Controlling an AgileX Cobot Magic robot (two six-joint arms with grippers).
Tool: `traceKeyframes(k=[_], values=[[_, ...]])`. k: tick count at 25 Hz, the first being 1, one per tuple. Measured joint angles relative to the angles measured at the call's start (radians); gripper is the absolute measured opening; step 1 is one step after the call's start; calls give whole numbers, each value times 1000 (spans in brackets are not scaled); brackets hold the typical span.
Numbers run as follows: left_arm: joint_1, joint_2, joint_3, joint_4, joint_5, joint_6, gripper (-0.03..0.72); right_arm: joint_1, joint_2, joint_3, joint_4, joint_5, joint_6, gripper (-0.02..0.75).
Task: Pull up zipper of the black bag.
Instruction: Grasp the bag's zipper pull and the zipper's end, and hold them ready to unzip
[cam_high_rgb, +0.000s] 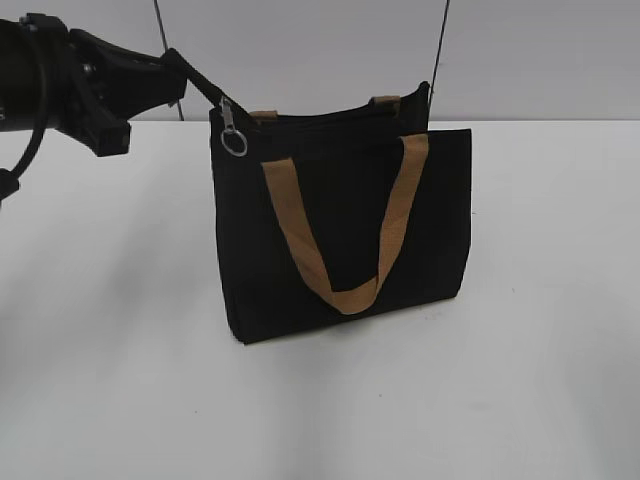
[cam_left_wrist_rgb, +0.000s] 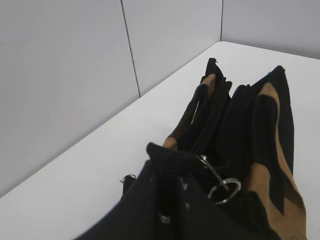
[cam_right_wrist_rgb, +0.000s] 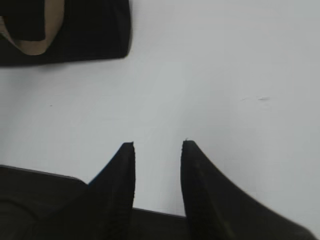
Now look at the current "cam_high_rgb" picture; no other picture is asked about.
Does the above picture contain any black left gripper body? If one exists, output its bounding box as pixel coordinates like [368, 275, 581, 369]
[52, 27, 118, 145]

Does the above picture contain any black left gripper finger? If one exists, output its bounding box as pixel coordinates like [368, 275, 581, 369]
[69, 70, 131, 157]
[99, 46, 223, 119]

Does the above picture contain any silver zipper pull with ring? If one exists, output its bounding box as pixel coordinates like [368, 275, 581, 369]
[219, 96, 248, 158]

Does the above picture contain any black tote bag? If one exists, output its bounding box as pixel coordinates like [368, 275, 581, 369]
[209, 84, 472, 344]

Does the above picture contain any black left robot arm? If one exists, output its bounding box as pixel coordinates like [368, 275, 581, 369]
[1, 13, 223, 157]

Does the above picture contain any tan rear bag handle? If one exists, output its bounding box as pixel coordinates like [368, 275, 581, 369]
[249, 95, 401, 123]

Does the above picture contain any tan bag handle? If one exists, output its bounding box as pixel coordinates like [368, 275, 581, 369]
[262, 133, 429, 315]
[249, 95, 401, 123]

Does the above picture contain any tan front bag handle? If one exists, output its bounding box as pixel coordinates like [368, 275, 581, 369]
[262, 133, 429, 315]

